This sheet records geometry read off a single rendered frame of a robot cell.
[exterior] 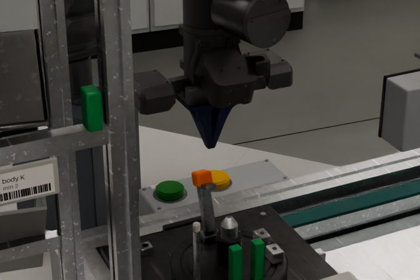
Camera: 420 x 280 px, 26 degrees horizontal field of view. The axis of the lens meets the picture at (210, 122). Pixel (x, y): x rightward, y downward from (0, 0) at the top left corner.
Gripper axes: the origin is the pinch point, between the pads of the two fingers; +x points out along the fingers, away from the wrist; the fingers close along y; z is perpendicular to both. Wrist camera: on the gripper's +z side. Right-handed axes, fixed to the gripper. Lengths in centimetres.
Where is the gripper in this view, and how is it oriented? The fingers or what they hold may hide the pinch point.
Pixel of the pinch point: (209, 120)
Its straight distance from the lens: 104.7
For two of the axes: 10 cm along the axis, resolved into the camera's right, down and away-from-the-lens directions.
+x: 0.1, 9.0, 4.4
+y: 9.1, -1.9, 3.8
